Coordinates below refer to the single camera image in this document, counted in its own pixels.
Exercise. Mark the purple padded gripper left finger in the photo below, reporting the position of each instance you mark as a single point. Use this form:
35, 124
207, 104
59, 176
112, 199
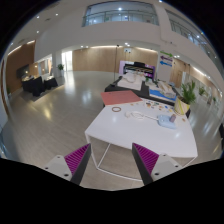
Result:
72, 166

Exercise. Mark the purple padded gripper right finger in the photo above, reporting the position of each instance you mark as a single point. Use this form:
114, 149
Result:
153, 166

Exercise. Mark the pink charger plug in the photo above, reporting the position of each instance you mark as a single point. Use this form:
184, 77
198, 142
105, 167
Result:
173, 118

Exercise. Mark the white square table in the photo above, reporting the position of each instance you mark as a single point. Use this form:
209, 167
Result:
122, 126

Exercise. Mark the light blue power strip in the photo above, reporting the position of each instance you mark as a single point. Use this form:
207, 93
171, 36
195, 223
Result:
164, 121

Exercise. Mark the coloured small pieces on table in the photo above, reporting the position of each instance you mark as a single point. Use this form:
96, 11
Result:
152, 105

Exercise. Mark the red mat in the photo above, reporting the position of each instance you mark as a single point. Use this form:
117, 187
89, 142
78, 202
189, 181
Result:
119, 97

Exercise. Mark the black display table with models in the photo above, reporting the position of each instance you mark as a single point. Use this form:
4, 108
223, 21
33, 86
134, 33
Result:
135, 83

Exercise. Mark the potted green plant yellow pot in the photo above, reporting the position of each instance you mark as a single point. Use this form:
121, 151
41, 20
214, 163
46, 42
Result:
183, 102

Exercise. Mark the black draped table left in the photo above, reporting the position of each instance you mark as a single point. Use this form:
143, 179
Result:
34, 86

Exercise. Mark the small potted plant far left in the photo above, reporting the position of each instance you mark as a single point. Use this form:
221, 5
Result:
61, 69

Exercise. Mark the purple display shelf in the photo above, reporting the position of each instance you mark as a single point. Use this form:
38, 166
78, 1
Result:
148, 70

